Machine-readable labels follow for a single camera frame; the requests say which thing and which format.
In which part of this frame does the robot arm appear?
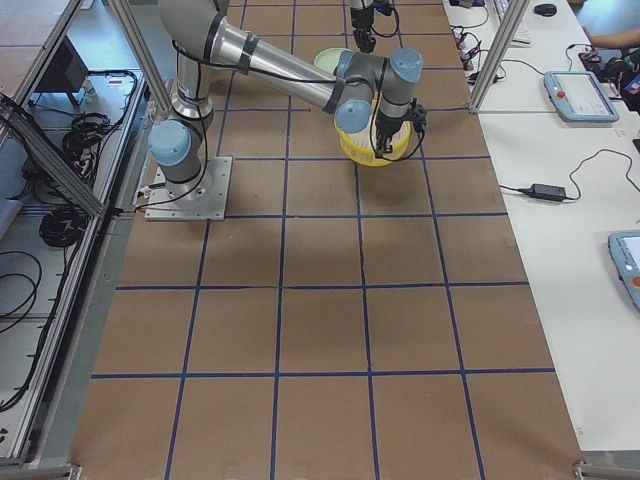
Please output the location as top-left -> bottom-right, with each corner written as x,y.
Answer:
149,1 -> 426,202
350,0 -> 400,53

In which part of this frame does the blue teach pendant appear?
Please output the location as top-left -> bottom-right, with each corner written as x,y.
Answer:
608,230 -> 640,309
543,71 -> 619,123

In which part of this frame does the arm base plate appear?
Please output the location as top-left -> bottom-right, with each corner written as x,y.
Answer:
144,157 -> 233,221

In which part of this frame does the person hand at desk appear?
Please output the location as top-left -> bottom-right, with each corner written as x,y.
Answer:
586,29 -> 640,50

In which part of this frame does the white keyboard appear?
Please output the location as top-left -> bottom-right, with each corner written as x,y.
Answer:
492,0 -> 531,47

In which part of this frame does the aluminium frame post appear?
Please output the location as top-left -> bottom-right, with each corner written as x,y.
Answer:
468,24 -> 513,113

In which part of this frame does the black power adapter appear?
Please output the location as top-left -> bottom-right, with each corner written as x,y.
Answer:
517,183 -> 568,202

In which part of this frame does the yellow steamer layer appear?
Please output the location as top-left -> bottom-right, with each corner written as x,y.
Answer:
335,119 -> 411,161
351,156 -> 394,167

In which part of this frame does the black computer mouse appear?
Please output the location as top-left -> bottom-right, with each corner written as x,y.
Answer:
533,3 -> 557,18

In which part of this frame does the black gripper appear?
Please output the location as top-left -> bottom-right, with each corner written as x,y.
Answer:
375,112 -> 407,154
353,28 -> 376,50

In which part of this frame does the green plate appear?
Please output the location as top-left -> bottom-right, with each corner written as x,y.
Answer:
314,47 -> 353,74

